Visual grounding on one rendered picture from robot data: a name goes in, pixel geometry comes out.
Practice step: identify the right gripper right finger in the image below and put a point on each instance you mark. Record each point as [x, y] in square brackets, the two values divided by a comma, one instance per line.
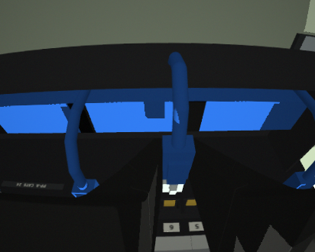
[244, 211]

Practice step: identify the dark blue cable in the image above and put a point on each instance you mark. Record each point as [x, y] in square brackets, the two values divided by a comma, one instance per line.
[178, 148]

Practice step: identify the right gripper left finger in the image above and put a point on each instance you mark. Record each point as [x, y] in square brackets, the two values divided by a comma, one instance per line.
[119, 215]

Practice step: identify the blue network cable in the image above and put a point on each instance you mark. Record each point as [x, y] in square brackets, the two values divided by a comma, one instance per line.
[81, 185]
[305, 179]

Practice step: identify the black patch panel rack frame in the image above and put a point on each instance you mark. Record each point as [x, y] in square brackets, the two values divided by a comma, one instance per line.
[39, 166]

